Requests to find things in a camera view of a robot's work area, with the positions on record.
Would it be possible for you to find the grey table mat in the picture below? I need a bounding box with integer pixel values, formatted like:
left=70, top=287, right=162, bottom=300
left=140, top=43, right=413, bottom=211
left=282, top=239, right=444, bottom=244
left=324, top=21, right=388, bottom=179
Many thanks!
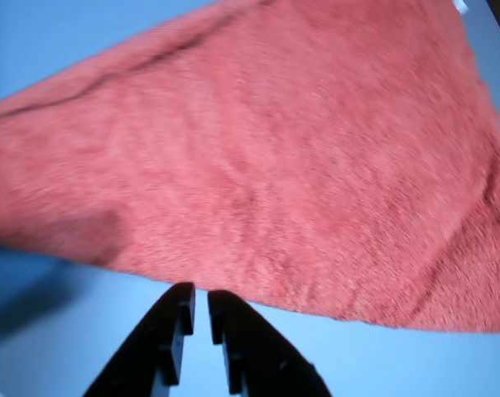
left=0, top=0, right=500, bottom=397

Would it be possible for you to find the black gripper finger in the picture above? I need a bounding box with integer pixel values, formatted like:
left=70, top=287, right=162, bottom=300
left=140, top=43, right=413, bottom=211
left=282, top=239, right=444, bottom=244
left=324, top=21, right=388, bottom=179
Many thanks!
left=207, top=289, right=332, bottom=397
left=84, top=282, right=196, bottom=397

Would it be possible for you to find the orange terry towel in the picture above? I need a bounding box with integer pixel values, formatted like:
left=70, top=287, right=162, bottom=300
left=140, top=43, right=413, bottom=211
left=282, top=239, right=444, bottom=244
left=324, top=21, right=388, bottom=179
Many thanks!
left=0, top=0, right=500, bottom=334

